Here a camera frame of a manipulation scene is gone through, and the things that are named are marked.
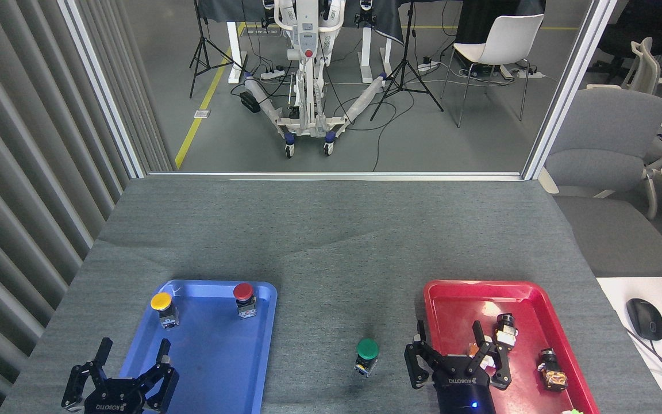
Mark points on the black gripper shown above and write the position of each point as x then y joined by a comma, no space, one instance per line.
112,399
463,391

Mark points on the green push button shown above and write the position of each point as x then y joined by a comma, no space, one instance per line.
367,348

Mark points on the yellow push button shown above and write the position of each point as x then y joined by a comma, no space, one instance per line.
161,301

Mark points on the red push button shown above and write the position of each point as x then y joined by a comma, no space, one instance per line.
243,291

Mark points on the white crumpled wrapper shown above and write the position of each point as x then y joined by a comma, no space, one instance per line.
483,356

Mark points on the red plastic tray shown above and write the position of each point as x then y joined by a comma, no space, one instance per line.
451,305

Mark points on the blue plastic tray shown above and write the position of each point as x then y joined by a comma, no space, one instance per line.
222,356

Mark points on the small green item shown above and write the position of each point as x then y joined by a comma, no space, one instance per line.
573,411

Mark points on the black computer mouse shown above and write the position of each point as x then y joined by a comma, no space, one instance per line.
645,319

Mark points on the white desk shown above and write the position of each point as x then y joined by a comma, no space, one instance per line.
653,290

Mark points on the grey padded office chair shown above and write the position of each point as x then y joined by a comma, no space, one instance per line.
607,132

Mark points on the grey floor outlet plate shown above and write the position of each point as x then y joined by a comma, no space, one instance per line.
202,114

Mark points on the black tripod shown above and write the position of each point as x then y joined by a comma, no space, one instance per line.
203,46
405,69

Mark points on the white power strip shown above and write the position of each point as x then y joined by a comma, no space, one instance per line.
272,73
529,73
427,65

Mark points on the black power brick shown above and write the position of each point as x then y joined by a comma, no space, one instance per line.
249,102

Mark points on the white table leg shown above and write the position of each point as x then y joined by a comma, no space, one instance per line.
234,52
367,54

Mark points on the white chair with metal legs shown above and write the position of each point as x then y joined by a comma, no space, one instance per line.
503,40

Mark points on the white mesh office chair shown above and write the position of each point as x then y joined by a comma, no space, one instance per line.
646,69

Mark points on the white stand on wheels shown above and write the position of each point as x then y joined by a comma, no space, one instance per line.
308,40

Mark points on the black knob switch white base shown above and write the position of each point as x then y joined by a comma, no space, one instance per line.
505,330

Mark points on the black switch orange base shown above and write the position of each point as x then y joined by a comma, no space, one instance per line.
552,371

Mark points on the silver frame rail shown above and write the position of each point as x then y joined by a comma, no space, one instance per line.
337,175

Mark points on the silver frame post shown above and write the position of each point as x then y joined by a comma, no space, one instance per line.
101,86
566,86

